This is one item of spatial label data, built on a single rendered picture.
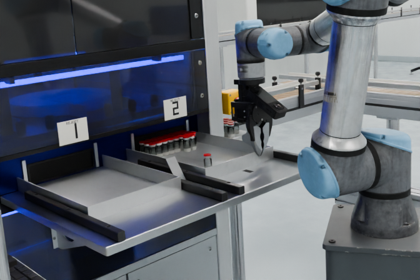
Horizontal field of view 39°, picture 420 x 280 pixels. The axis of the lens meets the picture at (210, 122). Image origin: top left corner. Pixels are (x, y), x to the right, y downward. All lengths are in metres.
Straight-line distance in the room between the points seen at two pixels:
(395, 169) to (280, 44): 0.40
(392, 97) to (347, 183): 1.07
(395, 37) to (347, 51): 9.37
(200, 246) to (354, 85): 0.90
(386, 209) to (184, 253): 0.73
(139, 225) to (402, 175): 0.58
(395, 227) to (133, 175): 0.68
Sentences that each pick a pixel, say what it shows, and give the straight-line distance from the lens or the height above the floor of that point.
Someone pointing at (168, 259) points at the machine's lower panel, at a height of 0.57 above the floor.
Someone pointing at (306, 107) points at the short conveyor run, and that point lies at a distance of 2.37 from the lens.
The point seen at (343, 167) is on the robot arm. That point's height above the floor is 0.98.
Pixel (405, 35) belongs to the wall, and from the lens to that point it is 10.46.
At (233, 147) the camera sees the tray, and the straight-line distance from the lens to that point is 1.78.
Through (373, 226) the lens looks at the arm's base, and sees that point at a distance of 1.39.
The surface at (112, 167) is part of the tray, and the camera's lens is 1.68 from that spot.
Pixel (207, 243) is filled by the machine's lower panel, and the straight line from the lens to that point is 1.94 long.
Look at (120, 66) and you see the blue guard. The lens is 1.62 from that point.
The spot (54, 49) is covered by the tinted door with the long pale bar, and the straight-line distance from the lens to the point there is 1.52.
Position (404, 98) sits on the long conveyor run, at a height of 0.92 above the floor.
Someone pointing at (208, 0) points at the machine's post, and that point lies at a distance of 1.82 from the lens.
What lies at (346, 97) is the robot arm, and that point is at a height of 1.13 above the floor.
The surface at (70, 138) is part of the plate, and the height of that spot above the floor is 1.00.
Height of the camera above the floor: 1.35
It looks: 12 degrees down
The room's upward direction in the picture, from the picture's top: 4 degrees counter-clockwise
